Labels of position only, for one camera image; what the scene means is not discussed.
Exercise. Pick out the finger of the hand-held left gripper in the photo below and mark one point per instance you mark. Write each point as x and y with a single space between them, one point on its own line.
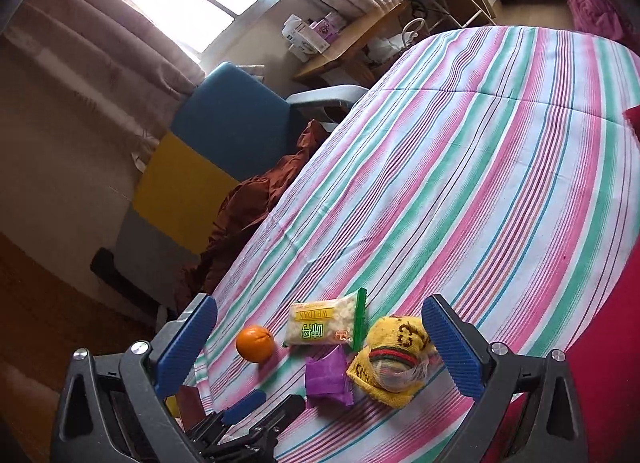
280 410
245 405

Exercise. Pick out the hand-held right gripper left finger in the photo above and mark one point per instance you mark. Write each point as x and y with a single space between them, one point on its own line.
185 343

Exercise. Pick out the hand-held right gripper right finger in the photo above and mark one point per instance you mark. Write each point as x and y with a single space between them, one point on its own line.
452 343

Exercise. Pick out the purple snack packet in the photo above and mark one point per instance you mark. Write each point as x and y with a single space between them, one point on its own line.
327 378

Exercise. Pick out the yellow knitted pouch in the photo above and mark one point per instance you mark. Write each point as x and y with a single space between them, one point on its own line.
390 343

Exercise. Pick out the orange fruit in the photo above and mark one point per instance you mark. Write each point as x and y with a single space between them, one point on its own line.
255 343

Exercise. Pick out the white green snack packet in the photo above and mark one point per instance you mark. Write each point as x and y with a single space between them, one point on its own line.
320 323

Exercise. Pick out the brown red cloth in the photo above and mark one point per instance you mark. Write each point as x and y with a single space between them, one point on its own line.
245 208

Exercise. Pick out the grey yellow blue chair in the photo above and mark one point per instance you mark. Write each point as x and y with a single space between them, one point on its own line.
225 113

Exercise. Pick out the white plastic bag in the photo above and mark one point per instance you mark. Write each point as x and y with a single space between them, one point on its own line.
387 48

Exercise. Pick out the wooden desk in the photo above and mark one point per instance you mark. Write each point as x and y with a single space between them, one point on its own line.
350 48

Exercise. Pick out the white printed carton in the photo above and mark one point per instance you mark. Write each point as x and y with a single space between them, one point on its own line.
302 40

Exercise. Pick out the purple small carton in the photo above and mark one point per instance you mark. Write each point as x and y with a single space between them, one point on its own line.
327 28

